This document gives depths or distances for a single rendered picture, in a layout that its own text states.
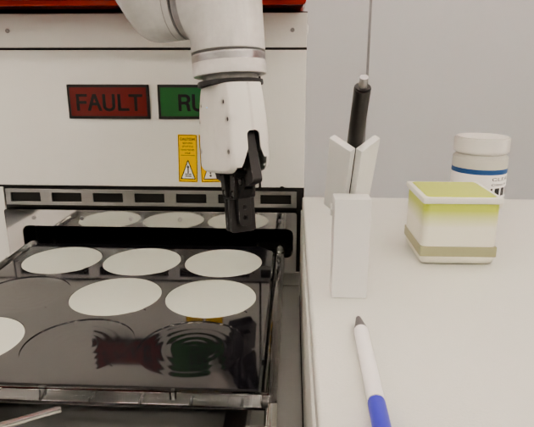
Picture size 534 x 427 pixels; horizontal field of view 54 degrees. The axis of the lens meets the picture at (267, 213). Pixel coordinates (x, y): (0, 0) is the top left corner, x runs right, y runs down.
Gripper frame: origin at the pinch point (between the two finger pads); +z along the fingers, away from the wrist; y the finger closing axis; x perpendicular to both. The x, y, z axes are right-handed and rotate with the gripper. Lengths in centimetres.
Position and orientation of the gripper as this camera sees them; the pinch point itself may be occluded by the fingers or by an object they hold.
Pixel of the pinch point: (240, 214)
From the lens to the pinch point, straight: 62.5
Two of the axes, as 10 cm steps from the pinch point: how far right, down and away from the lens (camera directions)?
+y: 4.6, 1.0, -8.8
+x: 8.8, -1.3, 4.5
